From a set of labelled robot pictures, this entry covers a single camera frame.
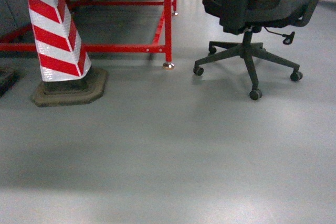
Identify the black office chair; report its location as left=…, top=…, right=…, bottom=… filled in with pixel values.
left=193, top=0, right=319, bottom=100

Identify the red white striped bollard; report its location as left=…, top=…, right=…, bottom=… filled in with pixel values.
left=27, top=0, right=108, bottom=107

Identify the red metal conveyor frame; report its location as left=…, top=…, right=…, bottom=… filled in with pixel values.
left=1, top=0, right=176, bottom=70

